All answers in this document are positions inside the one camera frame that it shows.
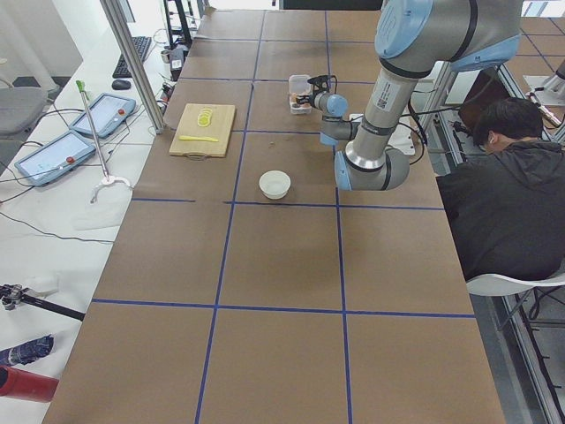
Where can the near teach pendant tablet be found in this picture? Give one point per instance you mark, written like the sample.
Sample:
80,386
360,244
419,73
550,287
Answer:
56,158

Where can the clear plastic egg box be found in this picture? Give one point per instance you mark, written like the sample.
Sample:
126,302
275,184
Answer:
298,84

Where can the white centre column mount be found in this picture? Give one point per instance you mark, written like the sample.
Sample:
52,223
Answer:
404,137

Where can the wooden cutting board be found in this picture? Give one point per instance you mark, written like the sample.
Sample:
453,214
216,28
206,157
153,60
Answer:
220,128

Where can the folded blue umbrella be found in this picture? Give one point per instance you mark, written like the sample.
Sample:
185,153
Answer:
27,352

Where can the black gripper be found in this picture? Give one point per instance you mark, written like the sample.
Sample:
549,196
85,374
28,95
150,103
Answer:
307,101

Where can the teach pendant tablet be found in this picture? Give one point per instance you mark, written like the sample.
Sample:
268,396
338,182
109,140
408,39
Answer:
56,158
108,111

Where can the metal reacher grabber stick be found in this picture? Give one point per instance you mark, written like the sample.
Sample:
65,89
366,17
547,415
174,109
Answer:
107,178

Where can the yellow plastic knife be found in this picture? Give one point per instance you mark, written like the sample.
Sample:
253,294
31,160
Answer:
197,138

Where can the seated person dark jacket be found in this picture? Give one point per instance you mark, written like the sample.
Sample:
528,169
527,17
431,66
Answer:
506,208

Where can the black computer mouse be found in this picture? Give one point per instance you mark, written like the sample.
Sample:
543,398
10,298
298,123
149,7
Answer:
121,84

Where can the white bowl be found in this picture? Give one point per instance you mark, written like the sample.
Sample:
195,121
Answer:
274,184

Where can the far teach pendant tablet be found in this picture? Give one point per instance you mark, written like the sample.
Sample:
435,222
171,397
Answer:
108,111

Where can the aluminium frame post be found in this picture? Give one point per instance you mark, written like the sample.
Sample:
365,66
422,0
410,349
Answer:
120,29

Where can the white chair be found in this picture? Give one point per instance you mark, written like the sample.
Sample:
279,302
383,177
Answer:
495,285

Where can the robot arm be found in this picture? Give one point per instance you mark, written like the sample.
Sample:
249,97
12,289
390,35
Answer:
411,37

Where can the black tripod handle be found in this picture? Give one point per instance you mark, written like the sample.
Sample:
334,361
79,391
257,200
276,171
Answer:
14,295

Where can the lemon slices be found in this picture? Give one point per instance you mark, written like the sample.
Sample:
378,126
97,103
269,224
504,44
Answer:
205,117

